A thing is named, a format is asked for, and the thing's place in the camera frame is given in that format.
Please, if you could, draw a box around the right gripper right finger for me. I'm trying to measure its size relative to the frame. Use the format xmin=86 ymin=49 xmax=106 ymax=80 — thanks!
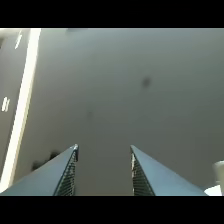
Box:
xmin=130 ymin=144 xmax=208 ymax=197

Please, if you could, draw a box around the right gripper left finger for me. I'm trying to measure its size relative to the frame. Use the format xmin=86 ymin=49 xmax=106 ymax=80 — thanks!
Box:
xmin=0 ymin=144 xmax=80 ymax=197

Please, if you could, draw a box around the white garment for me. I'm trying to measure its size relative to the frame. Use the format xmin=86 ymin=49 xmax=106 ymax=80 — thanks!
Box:
xmin=204 ymin=159 xmax=224 ymax=197

